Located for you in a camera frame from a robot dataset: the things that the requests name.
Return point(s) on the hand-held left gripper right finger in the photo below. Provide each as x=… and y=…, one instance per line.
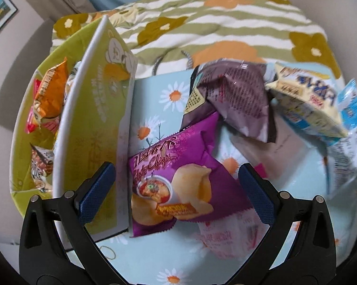
x=257, y=196

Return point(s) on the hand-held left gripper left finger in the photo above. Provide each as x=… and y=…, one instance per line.
x=96, y=193

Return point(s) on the green cardboard box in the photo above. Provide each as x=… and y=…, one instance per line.
x=89, y=160

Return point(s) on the brown black chips packet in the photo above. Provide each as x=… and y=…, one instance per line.
x=41, y=166

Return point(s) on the purple potato chips bag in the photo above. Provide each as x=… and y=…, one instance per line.
x=178, y=160

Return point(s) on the blue and white snack packet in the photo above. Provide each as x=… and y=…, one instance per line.
x=347, y=154

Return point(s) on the orange red snack packet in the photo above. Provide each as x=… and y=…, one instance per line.
x=49, y=95

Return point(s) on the flat grey-brown snack packet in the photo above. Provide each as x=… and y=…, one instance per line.
x=255, y=151

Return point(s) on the pink snack packet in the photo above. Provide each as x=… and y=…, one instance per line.
x=226, y=234

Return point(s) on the daisy print tablecloth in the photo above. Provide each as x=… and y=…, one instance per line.
x=172, y=255

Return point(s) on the crumpled dark brown snack packet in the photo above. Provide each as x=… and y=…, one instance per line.
x=234, y=95

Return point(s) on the cream snack packet blue print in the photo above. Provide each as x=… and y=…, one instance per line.
x=309, y=101

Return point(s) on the floral striped blanket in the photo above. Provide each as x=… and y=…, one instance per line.
x=226, y=14

